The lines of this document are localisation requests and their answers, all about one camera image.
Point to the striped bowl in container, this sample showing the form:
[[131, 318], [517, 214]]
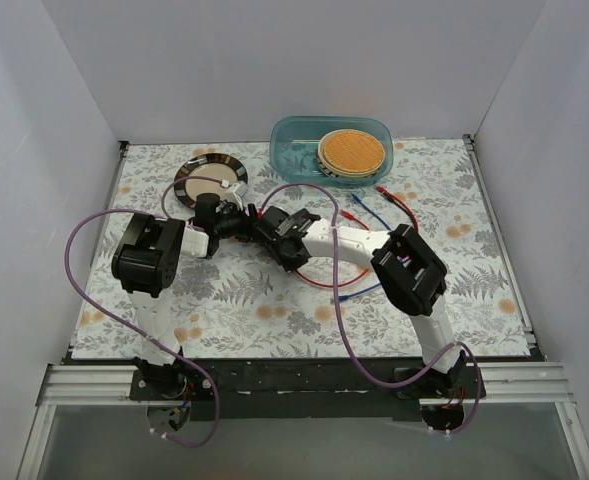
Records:
[[334, 167]]

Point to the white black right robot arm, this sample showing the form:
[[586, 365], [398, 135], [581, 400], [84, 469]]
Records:
[[408, 270]]

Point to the dark rimmed beige plate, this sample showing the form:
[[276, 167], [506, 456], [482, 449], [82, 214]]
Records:
[[203, 174]]

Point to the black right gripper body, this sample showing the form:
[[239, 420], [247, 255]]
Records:
[[266, 230]]

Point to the teal transparent plastic container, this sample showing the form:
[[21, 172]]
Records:
[[347, 152]]

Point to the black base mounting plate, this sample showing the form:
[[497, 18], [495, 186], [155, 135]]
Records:
[[290, 387]]

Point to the aluminium frame rail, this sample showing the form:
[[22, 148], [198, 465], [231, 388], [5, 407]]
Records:
[[84, 385]]

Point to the floral patterned table mat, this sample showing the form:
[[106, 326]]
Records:
[[241, 304]]

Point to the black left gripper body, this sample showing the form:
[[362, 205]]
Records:
[[232, 220]]

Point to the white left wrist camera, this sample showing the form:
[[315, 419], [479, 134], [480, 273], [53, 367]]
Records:
[[234, 192]]

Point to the orange woven round coaster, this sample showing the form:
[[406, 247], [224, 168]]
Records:
[[352, 150]]

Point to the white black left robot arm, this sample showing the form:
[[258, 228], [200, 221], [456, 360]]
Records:
[[146, 262]]

